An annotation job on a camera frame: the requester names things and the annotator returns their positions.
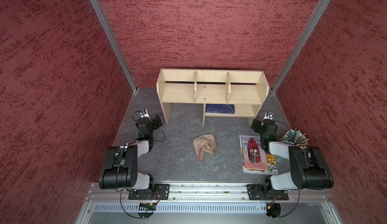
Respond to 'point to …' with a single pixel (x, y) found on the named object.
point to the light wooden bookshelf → (246, 89)
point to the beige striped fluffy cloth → (206, 142)
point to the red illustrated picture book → (255, 160)
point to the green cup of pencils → (296, 137)
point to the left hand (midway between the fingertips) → (151, 119)
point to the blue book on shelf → (219, 108)
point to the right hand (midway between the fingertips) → (261, 122)
